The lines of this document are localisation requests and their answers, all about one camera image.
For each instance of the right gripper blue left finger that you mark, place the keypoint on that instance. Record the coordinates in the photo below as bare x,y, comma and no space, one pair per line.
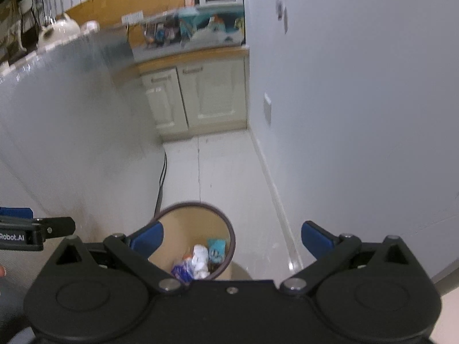
147,240

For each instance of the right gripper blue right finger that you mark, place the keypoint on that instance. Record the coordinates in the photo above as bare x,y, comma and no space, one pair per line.
317,240

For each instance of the blue purple plastic bag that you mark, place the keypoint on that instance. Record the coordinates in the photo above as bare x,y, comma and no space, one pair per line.
183,271

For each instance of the white tissue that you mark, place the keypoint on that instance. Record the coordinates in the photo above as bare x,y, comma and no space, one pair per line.
200,262

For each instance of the light blue tissue pack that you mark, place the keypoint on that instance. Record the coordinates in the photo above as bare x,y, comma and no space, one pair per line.
216,252

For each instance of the round brown trash bin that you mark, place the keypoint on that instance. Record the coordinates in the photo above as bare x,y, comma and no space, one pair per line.
194,223

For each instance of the person left hand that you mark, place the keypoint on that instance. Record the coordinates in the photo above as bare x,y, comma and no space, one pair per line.
2,271

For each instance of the cream floor cabinet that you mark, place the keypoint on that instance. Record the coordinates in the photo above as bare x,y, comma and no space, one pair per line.
199,92

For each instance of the checkered tablecloth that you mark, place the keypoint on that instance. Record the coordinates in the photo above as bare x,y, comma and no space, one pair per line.
86,28

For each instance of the white cat plush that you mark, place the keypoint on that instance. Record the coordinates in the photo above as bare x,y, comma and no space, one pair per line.
59,30

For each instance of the white wall socket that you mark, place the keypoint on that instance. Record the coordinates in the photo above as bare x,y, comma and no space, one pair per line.
267,109

